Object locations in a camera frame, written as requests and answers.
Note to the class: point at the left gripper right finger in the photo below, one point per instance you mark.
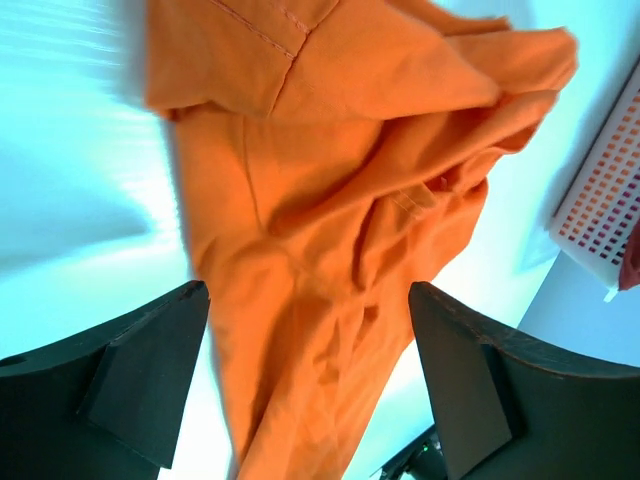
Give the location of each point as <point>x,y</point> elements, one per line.
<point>507,405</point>

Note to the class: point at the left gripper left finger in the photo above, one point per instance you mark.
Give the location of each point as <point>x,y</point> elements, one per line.
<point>108,402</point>

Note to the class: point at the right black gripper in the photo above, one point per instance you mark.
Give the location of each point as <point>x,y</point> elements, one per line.
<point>421,459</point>

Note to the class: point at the orange t shirt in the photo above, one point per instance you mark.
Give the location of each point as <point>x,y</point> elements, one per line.
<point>332,153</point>

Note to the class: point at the dark red t shirt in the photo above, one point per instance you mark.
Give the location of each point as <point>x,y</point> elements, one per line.
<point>629,276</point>

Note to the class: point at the white plastic basket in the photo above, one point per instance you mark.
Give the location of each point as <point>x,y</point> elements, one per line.
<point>596,217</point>

